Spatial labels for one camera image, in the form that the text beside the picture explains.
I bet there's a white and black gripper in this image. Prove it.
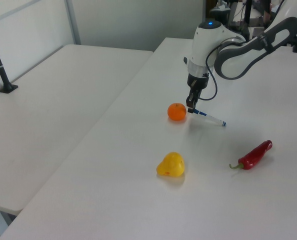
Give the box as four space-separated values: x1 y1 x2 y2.
185 73 210 113

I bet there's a blue and white marker pen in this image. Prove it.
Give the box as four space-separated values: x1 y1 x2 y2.
187 107 227 128

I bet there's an orange mandarin fruit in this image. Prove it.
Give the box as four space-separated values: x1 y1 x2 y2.
167 102 187 122

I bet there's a red chili pepper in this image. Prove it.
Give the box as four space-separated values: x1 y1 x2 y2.
228 139 274 172

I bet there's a black background stand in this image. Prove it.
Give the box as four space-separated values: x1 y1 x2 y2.
243 0 254 33

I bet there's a white adjacent table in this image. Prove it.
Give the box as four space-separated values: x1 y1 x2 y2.
0 44 154 216

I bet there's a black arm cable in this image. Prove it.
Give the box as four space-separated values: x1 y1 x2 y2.
205 37 219 102

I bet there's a grey partition post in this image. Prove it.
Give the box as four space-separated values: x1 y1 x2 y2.
65 0 82 46

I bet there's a black camera pole with base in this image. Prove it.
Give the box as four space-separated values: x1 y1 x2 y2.
0 24 19 94

